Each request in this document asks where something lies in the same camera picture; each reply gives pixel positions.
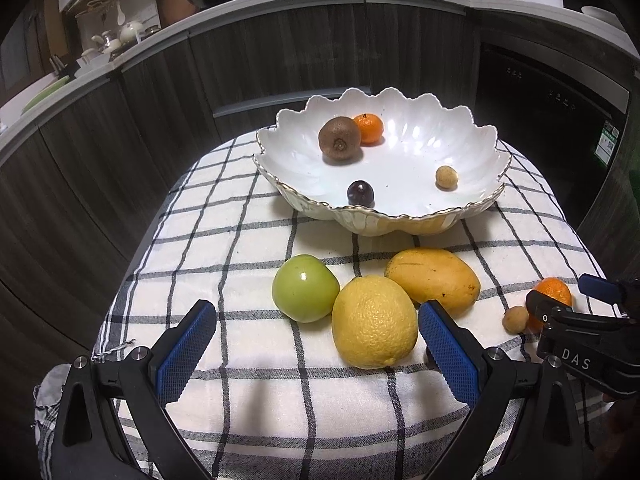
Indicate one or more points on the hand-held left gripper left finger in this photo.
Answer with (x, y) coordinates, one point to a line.
(185, 355)

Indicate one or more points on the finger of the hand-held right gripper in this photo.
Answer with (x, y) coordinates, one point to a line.
(575, 319)
(597, 285)

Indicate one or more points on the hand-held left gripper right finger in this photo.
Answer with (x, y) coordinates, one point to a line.
(445, 355)

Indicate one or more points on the mandarin orange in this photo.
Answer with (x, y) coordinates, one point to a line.
(371, 130)
(555, 291)

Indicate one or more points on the tan longan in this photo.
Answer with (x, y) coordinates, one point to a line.
(446, 178)
(515, 320)

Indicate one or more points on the yellow lemon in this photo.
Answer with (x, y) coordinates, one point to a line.
(375, 322)

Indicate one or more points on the yellow mango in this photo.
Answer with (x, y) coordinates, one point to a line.
(430, 275)

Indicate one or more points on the green apple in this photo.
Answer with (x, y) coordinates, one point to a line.
(305, 287)

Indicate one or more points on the dark purple plum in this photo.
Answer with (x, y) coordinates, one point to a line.
(360, 193)

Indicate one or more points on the white scalloped bowl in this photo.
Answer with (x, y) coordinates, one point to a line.
(415, 160)

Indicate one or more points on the brown kiwi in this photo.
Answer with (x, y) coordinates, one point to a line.
(339, 139)

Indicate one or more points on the black white checked cloth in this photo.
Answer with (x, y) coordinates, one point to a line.
(250, 260)

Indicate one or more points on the black built-in dishwasher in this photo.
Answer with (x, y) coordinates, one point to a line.
(540, 120)

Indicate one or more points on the white plate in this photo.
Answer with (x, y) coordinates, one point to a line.
(602, 17)

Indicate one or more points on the green basin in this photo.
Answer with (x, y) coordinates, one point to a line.
(45, 95)

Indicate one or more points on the black knife block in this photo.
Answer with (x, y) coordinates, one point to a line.
(65, 67)

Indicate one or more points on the white teapot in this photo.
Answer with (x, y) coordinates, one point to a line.
(131, 32)

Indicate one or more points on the white hanging spoon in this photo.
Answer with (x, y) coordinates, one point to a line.
(120, 14)

